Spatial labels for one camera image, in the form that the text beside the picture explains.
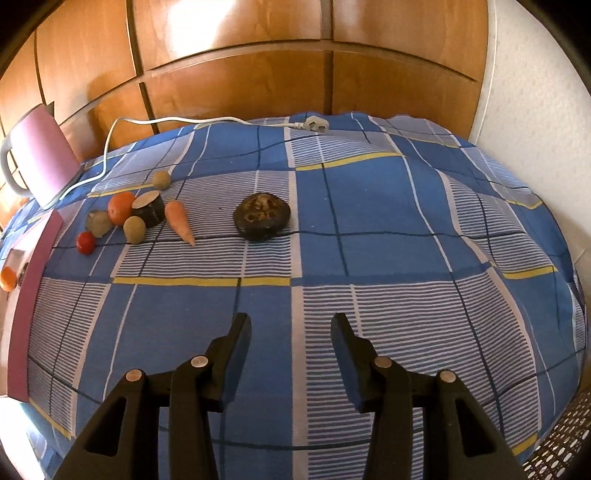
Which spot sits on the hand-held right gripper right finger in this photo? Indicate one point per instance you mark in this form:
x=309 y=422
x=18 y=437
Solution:
x=344 y=360

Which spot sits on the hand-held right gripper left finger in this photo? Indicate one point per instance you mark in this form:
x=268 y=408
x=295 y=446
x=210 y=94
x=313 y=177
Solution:
x=238 y=350

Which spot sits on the orange carrot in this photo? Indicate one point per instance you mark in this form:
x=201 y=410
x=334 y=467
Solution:
x=178 y=219

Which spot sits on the brown kiwi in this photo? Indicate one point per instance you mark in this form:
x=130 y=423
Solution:
x=134 y=229

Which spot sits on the dark cut vegetable piece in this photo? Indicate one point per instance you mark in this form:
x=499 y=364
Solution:
x=152 y=214

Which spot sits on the orange tangerine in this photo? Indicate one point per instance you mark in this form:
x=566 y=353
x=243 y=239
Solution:
x=121 y=207
x=7 y=279

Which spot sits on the red tomato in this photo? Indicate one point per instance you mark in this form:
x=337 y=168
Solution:
x=85 y=242

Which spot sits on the round tan potato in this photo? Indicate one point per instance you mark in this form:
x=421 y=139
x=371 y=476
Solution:
x=161 y=180

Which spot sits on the grey lumpy vegetable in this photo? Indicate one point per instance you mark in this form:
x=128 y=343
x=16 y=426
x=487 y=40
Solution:
x=98 y=224

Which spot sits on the pink storage box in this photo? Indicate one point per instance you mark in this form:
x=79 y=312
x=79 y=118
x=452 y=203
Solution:
x=37 y=300

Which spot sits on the large brown mushroom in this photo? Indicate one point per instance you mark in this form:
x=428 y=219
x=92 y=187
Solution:
x=262 y=218

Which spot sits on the blue plaid bedsheet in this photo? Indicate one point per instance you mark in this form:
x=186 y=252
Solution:
x=392 y=207

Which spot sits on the white perforated basket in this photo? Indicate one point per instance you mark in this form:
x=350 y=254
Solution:
x=563 y=443

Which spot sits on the pink electric kettle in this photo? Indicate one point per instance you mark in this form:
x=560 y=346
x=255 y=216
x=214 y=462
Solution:
x=44 y=157

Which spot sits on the wooden wardrobe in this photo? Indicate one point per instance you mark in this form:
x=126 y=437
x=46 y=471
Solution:
x=231 y=46

